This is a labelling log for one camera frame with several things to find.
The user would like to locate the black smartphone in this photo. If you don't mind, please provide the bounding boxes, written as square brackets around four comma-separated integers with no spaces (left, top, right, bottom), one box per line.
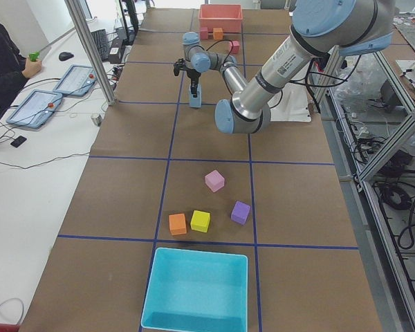
[10,136,27,148]

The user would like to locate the aluminium frame rack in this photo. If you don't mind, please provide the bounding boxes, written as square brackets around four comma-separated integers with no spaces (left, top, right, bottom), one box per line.
[317,13,415,332]

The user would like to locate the teach pendant tablet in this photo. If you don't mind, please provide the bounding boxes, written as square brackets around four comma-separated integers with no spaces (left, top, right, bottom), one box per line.
[53,65,96,97]
[6,90,63,129]

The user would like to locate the dark pink foam block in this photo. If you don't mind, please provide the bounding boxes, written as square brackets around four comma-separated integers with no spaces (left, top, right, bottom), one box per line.
[199,26,209,40]

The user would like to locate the white cable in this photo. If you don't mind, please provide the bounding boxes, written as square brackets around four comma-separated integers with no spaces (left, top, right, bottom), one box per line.
[0,297,25,326]

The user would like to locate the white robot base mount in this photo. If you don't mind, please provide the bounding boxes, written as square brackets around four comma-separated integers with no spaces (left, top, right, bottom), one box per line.
[268,84,311,122]

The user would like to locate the purple foam block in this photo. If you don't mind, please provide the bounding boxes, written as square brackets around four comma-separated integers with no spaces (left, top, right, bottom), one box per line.
[230,201,251,225]

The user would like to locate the small metal cylinder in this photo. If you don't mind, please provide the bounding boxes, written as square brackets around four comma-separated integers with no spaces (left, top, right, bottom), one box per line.
[91,114,102,127]

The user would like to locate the black keyboard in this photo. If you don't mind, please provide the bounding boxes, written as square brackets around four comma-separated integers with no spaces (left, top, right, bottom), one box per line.
[91,29,109,62]

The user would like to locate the black computer mouse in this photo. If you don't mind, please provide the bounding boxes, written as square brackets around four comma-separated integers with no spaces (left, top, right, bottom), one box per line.
[58,52,74,62]

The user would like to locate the light blue foam block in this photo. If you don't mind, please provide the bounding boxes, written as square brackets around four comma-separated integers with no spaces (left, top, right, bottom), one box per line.
[189,93,202,109]

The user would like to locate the yellow foam block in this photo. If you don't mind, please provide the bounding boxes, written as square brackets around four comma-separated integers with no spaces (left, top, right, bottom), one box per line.
[190,210,210,232]

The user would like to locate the person's hand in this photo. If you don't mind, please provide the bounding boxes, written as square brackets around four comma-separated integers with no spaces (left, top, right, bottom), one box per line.
[21,57,42,79]

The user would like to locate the red plastic bin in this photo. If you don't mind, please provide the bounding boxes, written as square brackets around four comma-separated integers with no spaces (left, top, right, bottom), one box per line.
[199,4,243,33]

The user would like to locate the red foam block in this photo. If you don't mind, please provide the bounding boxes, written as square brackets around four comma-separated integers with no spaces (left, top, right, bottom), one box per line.
[229,40,240,55]

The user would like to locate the right teach pendant tablet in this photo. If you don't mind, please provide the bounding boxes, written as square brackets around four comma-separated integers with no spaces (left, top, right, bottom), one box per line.
[53,65,96,97]

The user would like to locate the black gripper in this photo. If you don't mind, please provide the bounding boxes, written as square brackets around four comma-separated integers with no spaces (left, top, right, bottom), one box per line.
[186,68,201,98]

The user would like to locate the light blue plastic bin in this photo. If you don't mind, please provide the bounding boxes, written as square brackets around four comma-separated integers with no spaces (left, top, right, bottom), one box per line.
[140,248,248,331]

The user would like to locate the aluminium frame post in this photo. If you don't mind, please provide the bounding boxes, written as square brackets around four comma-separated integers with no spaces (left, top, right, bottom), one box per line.
[64,0,116,106]

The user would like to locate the person's dark sleeved forearm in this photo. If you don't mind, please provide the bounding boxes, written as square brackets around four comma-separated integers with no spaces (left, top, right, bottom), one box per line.
[0,24,28,118]

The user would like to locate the orange foam block at edge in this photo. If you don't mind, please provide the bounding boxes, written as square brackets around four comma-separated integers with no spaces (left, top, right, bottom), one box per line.
[212,27,223,41]

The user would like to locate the left teach pendant tablet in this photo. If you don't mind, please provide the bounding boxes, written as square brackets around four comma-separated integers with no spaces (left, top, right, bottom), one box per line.
[6,90,63,129]

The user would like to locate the green handheld object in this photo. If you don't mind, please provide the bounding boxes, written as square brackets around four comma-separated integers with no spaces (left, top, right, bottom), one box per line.
[28,51,40,62]

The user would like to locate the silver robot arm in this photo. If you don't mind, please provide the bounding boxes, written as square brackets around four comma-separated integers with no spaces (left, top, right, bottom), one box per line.
[174,0,396,133]

